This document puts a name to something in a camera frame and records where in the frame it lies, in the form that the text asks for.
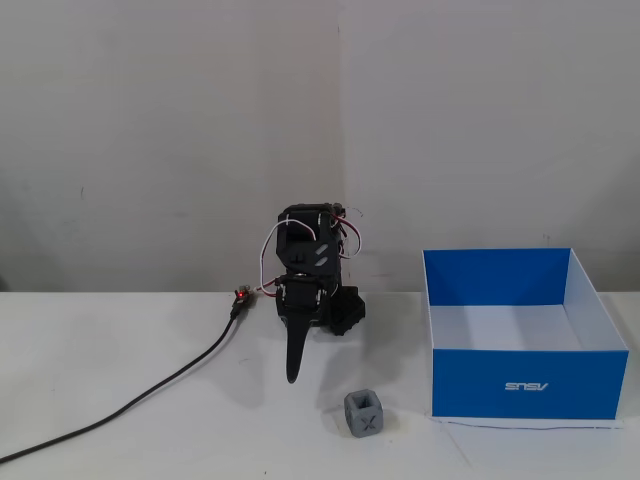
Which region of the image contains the blue and white cardboard box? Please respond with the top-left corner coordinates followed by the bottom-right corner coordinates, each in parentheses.
top-left (421, 247), bottom-right (630, 421)

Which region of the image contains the black power cable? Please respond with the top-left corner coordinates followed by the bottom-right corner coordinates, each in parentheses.
top-left (0, 298), bottom-right (247, 464)

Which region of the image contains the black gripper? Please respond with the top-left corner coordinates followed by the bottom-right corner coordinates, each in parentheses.
top-left (276, 275), bottom-right (330, 385)

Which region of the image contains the gray cube block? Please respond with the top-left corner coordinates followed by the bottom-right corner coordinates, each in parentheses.
top-left (343, 387), bottom-right (385, 440)

